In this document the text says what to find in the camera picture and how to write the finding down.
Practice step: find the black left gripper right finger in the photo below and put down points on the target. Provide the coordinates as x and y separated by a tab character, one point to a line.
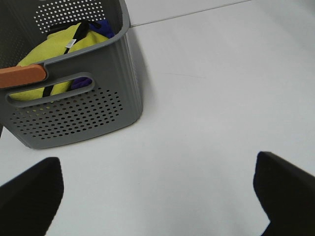
286	194

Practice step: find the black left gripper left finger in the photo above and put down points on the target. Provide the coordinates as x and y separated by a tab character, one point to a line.
30	201

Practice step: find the grey perforated plastic basket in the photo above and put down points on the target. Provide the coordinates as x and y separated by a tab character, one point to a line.
112	101

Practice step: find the yellow-green cloth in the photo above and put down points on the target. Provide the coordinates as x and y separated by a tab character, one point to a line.
59	41

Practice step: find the purple cloth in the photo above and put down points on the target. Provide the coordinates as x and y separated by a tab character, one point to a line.
90	33

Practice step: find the orange basket handle grip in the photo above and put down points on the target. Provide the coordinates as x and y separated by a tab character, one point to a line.
21	75

